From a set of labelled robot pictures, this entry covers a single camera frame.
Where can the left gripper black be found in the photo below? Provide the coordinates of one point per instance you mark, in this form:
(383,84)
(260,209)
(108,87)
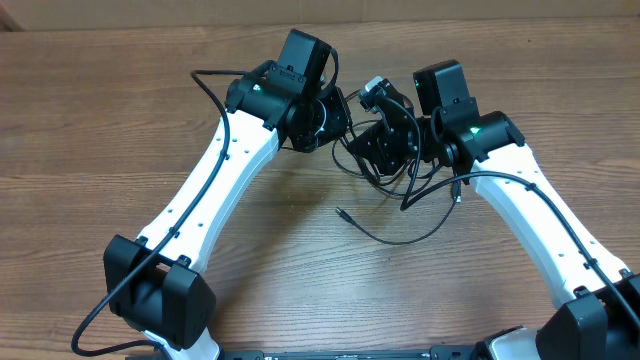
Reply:
(334,97)

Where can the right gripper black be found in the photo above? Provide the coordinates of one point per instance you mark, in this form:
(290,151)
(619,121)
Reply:
(377,148)

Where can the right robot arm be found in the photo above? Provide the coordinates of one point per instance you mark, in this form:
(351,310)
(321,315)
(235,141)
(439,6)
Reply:
(594,293)

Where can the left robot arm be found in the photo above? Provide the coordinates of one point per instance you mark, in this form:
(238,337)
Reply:
(155,282)

